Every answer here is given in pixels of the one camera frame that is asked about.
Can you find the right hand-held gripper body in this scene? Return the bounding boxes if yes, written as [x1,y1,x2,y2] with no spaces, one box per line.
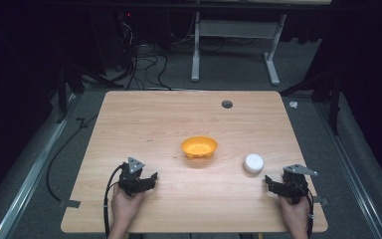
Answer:
[280,163,319,204]

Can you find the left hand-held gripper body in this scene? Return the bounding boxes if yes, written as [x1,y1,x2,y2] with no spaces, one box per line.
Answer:
[117,156,146,197]

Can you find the white round container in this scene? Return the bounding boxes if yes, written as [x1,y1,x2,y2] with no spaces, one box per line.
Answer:
[243,152,266,175]

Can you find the orange plastic bowl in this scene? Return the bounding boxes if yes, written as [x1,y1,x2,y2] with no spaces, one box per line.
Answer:
[180,135,219,160]

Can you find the person's right hand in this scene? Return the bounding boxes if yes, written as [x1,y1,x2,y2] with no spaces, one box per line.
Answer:
[278,193,311,234]

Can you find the black metal stand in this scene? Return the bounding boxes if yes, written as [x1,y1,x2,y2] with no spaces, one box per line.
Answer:
[55,64,125,125]
[280,71,342,136]

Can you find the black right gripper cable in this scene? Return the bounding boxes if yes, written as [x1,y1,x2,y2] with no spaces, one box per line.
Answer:
[297,183,315,239]

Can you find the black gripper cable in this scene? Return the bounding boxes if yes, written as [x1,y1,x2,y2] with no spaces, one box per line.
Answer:
[102,163,127,239]
[297,183,315,239]

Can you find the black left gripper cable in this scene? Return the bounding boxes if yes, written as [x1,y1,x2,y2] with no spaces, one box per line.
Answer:
[102,163,127,239]

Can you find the grey metal floor rail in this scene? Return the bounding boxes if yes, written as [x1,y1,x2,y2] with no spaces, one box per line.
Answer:
[312,101,382,239]
[0,93,81,239]

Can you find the black floor cable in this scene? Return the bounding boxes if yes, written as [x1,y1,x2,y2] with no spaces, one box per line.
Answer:
[45,114,99,203]

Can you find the tangle of black cables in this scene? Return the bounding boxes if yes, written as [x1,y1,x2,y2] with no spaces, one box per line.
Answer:
[113,13,173,92]

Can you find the white metal desk frame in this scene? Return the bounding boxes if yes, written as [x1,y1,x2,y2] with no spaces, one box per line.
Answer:
[190,12,288,87]

